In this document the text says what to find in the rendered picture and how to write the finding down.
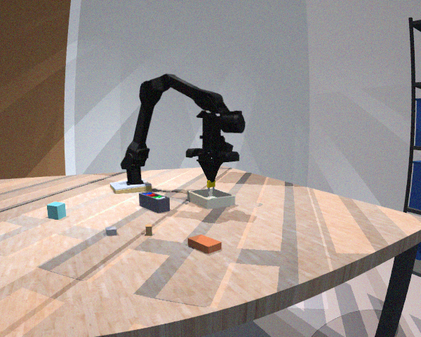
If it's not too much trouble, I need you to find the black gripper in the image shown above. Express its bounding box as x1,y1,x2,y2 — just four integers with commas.
186,132,239,183

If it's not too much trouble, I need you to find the teal cube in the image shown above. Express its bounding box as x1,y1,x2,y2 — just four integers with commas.
47,202,66,220

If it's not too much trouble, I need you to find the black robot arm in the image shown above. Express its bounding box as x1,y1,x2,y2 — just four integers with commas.
120,74,245,185

